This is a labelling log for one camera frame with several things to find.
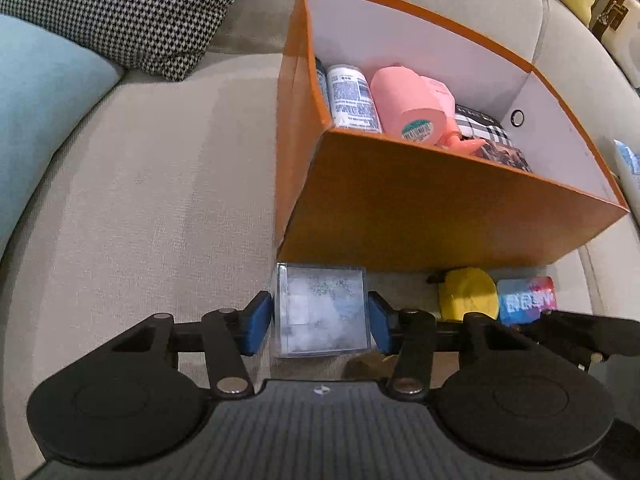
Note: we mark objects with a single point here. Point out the black plaid pouch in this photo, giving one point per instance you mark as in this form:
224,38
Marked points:
478,125

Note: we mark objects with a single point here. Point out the light blue packet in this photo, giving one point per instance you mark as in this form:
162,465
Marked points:
627,163

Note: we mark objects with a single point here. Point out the pink pump lotion bottle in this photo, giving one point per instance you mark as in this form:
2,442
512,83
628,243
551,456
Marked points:
452,138

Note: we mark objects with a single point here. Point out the orange storage box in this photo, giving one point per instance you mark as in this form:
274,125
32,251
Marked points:
345,196

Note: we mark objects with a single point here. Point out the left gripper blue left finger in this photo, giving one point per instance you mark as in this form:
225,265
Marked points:
247,327

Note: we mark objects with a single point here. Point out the pink cylindrical bottle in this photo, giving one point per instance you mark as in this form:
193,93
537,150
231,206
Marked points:
407,109

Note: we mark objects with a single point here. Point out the houndstooth pillow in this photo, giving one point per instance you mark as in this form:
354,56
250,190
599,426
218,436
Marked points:
163,38

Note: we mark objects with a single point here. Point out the white labelled can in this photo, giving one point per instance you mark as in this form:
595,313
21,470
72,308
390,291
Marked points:
351,103

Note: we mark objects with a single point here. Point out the black spray can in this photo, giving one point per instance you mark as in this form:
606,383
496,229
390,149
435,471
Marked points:
323,83

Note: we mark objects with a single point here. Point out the clear plastic cube box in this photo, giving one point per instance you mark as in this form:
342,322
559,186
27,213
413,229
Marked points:
319,311

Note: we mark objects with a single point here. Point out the light blue cushion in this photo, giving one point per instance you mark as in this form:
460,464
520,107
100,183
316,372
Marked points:
48,84

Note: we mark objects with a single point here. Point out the white brown bag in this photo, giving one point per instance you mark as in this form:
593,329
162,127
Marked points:
615,23

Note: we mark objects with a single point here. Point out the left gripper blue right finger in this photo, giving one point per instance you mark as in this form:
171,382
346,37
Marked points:
388,327

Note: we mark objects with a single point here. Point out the dark blue flat box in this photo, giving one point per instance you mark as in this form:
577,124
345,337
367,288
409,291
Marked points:
522,300

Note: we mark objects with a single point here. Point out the yellow tape measure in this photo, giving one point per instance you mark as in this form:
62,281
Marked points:
465,290

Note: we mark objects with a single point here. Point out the illustrated card box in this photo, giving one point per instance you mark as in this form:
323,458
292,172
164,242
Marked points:
503,154

